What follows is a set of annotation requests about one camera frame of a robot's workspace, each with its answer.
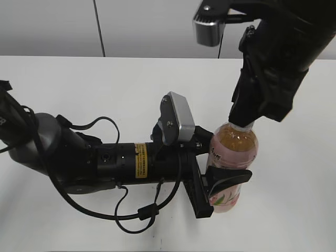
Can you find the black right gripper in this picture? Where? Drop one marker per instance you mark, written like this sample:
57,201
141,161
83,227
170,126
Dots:
280,48

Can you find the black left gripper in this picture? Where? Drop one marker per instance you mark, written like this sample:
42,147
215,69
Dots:
177,163

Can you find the pink oolong tea bottle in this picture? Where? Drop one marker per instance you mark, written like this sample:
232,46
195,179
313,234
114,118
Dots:
232,147

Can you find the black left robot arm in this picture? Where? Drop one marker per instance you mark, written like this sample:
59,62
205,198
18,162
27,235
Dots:
77,163

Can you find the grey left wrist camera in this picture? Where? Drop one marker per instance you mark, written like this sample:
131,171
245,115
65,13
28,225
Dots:
176,120

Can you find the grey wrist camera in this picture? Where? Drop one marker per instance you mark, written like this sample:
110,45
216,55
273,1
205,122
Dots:
209,22
176,120

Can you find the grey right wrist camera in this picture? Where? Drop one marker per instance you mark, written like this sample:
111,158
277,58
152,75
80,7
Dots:
209,22

